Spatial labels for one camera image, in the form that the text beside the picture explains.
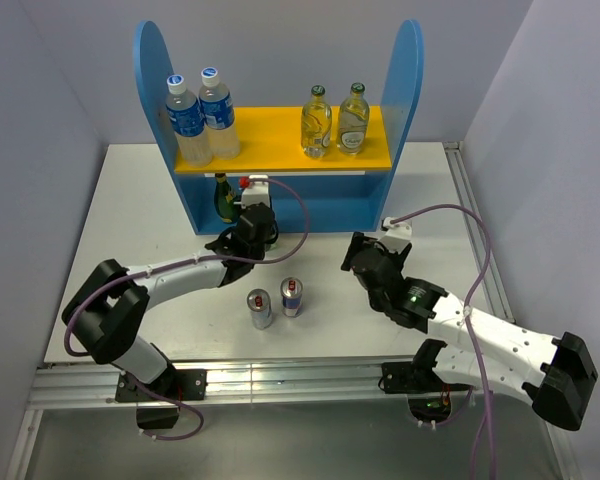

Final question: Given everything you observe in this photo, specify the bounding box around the green Perrier bottle front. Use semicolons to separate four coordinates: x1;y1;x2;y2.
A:
214;173;240;224

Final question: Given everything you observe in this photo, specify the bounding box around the blue Red Bull can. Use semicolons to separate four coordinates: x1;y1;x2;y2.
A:
280;277;303;317

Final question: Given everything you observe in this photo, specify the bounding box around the silver Red Bull can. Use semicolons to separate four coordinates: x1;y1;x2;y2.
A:
246;289;273;330

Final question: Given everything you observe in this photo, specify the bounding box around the clear Chang soda bottle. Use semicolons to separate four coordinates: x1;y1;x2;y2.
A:
301;85;332;158
337;82;370;154

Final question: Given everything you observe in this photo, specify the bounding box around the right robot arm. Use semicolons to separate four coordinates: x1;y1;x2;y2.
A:
341;232;598;431

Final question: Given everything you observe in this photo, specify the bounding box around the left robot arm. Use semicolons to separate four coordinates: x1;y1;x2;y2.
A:
61;203;276;399

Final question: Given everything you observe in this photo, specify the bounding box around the blue and yellow wooden shelf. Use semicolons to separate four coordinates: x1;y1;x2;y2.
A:
133;19;425;235

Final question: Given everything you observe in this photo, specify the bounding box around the right plastic water bottle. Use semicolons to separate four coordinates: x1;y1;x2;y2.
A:
198;67;241;159

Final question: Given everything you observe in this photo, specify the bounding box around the plastic water bottle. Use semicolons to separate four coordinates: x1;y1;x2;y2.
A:
198;67;241;159
165;74;212;167

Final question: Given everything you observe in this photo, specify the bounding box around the left plastic water bottle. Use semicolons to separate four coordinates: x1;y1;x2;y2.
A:
165;74;212;167

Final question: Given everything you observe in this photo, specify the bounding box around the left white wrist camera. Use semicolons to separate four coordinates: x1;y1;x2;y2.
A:
235;174;271;209

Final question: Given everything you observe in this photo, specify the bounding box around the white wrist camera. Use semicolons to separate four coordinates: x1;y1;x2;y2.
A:
379;217;412;253
235;174;271;209

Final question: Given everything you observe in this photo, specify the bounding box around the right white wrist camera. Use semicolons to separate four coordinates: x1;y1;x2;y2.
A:
379;217;412;253

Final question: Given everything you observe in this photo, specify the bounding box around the aluminium right side rail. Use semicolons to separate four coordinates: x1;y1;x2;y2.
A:
443;142;515;323

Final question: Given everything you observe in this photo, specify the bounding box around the aluminium front rail frame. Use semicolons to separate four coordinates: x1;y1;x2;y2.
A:
4;349;571;480

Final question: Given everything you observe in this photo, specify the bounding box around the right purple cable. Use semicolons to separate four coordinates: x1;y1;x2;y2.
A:
387;203;499;480

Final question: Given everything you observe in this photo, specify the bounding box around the purple cable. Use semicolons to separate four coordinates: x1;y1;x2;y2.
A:
387;203;499;480
62;174;311;442

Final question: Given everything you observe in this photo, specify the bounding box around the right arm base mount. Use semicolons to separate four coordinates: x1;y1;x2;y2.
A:
378;361;473;430

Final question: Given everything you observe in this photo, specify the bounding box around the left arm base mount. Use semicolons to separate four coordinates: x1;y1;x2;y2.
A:
114;366;207;441

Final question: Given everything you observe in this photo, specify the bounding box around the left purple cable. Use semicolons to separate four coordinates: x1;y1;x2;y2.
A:
62;174;311;442

